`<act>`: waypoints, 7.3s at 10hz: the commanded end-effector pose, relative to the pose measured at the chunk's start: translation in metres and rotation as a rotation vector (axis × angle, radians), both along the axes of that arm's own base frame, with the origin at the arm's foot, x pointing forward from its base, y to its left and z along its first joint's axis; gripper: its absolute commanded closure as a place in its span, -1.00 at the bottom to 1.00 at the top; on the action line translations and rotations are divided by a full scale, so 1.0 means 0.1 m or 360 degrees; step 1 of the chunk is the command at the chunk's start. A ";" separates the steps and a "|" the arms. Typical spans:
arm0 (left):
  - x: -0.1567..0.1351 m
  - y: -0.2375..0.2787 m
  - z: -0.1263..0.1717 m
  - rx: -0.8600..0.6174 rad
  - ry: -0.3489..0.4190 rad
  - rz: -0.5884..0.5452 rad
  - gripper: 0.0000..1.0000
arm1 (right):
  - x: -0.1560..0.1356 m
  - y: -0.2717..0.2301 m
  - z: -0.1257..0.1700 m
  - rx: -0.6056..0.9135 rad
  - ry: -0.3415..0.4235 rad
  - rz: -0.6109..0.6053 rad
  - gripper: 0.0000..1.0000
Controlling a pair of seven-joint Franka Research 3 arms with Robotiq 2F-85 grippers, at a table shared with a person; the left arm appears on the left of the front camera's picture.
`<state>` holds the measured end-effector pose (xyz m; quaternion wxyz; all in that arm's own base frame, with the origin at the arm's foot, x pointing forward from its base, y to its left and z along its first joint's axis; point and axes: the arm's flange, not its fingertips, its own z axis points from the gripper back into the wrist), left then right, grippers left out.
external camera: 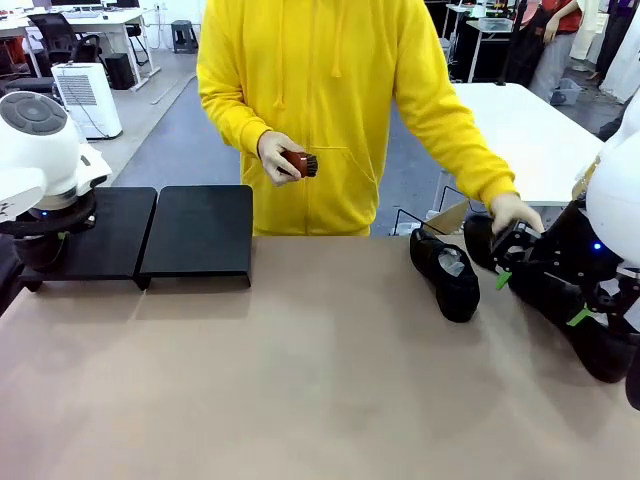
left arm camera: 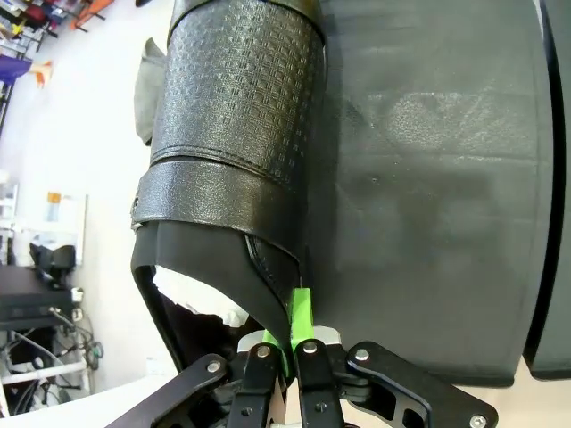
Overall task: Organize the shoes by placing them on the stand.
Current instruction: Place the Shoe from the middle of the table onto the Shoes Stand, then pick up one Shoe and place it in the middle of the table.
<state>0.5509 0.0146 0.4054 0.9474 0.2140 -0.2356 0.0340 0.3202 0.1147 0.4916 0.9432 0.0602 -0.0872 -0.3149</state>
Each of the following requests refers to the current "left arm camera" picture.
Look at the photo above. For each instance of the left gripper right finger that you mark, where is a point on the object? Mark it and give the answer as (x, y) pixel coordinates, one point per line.
(316, 379)

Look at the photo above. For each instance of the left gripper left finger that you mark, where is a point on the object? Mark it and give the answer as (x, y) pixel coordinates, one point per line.
(259, 383)

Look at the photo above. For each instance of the black textured buckle loafer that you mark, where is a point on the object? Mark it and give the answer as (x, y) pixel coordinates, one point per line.
(241, 111)

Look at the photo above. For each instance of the black shoe stand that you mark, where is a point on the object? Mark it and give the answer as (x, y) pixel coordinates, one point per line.
(437, 200)

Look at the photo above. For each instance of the white paper shoe stuffing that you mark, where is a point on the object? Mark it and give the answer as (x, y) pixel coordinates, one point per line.
(196, 292)

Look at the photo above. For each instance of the black low cabinet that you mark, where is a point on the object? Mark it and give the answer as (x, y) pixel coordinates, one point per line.
(31, 298)

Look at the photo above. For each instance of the white poster board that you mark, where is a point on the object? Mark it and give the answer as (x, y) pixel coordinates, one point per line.
(67, 223)

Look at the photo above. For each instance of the pale hanging cloth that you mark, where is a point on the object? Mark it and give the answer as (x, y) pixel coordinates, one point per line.
(149, 98)

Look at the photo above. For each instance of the orange fabric piece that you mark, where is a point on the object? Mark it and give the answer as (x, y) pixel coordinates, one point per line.
(43, 73)

